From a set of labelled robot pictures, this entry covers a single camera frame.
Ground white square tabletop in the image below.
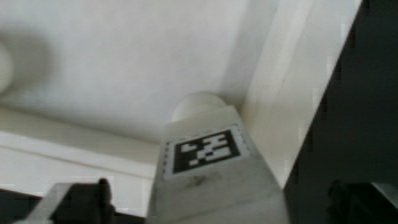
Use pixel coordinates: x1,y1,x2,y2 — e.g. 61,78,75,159
0,0,365,215

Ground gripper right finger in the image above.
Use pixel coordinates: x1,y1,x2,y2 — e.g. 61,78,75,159
327,181,398,224

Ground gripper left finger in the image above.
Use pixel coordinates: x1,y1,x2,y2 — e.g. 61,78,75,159
13,178,116,224

